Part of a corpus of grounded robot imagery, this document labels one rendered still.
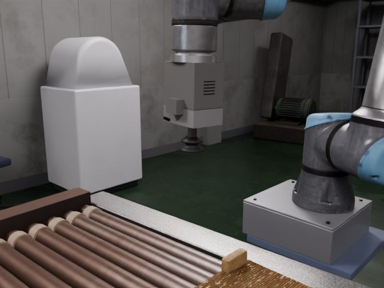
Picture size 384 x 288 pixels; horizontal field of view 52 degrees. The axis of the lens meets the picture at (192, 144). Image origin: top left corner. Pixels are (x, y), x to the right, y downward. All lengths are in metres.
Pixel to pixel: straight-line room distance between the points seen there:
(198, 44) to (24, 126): 3.60
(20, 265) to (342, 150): 0.70
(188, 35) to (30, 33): 3.58
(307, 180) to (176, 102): 0.47
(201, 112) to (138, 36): 4.26
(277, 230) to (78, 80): 2.78
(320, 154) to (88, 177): 2.90
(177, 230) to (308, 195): 0.33
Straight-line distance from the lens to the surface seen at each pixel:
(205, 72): 0.63
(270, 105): 6.41
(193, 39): 0.63
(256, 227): 1.02
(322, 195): 0.98
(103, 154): 3.69
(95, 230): 0.98
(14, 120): 4.10
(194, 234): 0.93
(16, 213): 1.04
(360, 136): 0.86
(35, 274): 0.83
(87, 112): 3.53
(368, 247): 1.06
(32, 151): 4.22
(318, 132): 0.95
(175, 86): 0.65
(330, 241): 0.92
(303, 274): 0.81
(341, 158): 0.89
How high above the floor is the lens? 1.33
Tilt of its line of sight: 13 degrees down
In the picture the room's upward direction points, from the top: straight up
